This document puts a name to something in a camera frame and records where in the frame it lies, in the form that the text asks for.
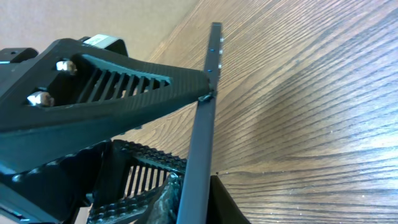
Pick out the blue Galaxy smartphone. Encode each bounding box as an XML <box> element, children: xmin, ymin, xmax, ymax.
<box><xmin>177</xmin><ymin>22</ymin><xmax>223</xmax><ymax>224</ymax></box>

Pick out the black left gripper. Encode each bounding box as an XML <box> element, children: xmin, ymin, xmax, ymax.
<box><xmin>206</xmin><ymin>175</ymin><xmax>250</xmax><ymax>224</ymax></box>

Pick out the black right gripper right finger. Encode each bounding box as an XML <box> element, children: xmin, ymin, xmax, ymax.
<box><xmin>1</xmin><ymin>140</ymin><xmax>187</xmax><ymax>223</ymax></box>

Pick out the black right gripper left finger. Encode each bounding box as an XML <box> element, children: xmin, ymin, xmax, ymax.
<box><xmin>1</xmin><ymin>39</ymin><xmax>213</xmax><ymax>173</ymax></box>

